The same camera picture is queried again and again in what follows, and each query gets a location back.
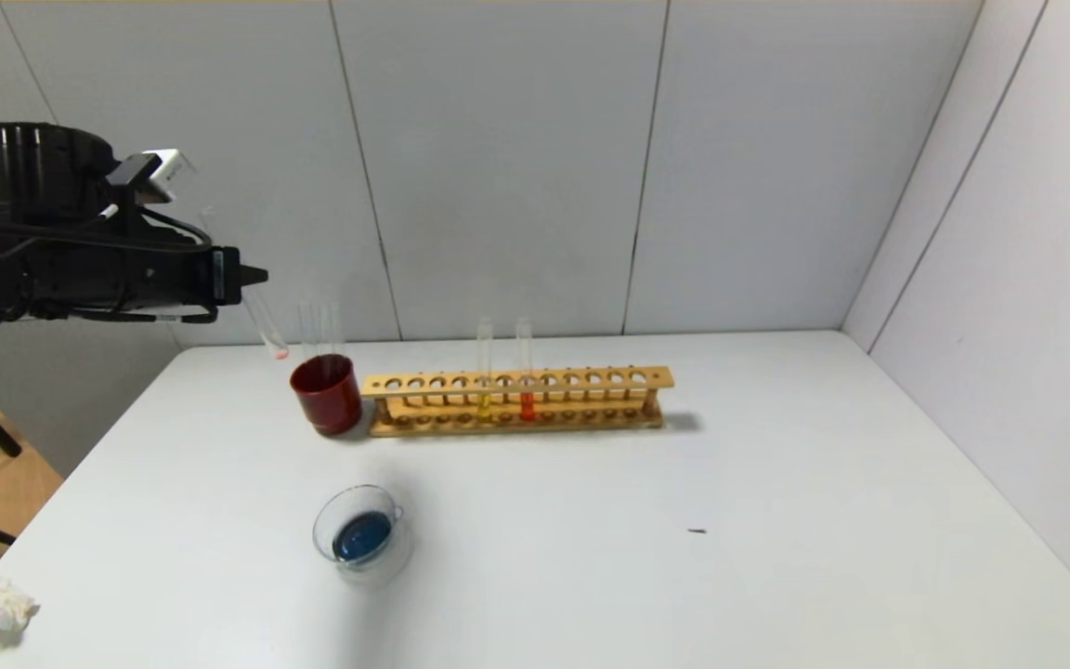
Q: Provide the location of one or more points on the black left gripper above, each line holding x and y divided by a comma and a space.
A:
222, 274

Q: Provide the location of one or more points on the test tube with red pigment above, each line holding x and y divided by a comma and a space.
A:
267, 330

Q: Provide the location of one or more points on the test tube with blue pigment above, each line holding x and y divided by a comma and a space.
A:
308, 327

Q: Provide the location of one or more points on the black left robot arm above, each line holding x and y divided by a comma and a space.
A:
33, 269

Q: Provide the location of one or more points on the empty glass test tube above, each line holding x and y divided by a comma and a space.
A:
332, 327

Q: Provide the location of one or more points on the test tube with yellow pigment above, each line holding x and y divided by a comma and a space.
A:
485, 407

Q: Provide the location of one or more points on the test tube with orange-red pigment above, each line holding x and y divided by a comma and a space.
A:
527, 406

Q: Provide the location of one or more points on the wooden test tube rack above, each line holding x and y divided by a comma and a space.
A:
572, 381

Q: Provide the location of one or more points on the dark red cup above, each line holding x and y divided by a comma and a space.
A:
331, 404

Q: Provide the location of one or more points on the clear glass beaker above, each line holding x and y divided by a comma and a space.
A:
363, 539

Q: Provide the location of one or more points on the crumpled white tissue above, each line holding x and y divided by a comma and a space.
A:
1, 611

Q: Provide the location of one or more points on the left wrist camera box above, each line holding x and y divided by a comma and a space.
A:
154, 175

